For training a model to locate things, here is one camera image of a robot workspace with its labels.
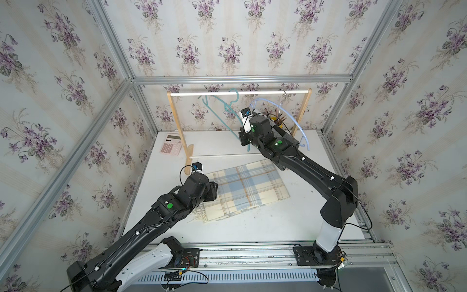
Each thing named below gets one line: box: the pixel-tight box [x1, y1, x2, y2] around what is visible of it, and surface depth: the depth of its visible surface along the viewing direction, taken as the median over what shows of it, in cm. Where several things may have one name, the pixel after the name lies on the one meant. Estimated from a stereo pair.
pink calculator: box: [159, 133, 183, 156], surface depth 113 cm
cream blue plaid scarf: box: [190, 158, 291, 223], surface depth 93 cm
